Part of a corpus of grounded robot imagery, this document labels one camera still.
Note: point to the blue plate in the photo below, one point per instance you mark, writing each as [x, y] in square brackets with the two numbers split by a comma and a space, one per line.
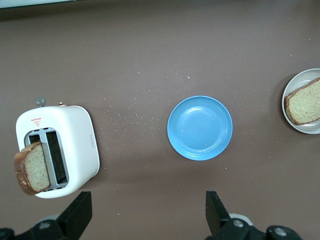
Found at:
[200, 127]

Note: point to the white toaster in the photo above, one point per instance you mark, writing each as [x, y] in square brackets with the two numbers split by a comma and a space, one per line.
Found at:
[75, 140]

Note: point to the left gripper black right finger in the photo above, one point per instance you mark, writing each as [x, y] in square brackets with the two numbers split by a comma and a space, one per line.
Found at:
[217, 222]

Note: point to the brown bread slice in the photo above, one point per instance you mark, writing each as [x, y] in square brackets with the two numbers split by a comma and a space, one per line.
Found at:
[305, 105]
[35, 167]

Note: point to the brown table cover sheet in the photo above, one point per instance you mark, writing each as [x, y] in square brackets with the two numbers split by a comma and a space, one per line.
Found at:
[160, 50]

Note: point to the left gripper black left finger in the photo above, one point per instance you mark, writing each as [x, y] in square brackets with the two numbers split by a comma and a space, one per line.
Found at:
[75, 217]

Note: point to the beige plate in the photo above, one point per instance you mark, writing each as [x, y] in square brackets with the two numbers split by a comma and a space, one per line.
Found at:
[303, 128]

